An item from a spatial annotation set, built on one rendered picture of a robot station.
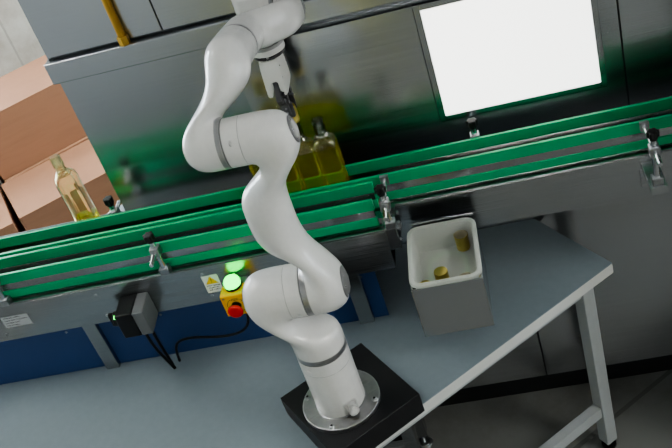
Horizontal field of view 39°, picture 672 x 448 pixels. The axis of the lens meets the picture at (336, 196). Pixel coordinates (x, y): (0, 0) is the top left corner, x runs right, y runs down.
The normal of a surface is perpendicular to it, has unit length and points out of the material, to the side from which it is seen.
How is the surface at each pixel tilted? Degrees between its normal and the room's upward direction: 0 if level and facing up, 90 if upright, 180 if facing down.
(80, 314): 90
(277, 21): 77
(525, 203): 90
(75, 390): 0
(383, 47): 90
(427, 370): 0
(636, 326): 90
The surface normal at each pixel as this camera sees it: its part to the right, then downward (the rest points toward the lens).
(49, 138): 0.51, 0.39
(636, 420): -0.27, -0.78
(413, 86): -0.03, 0.60
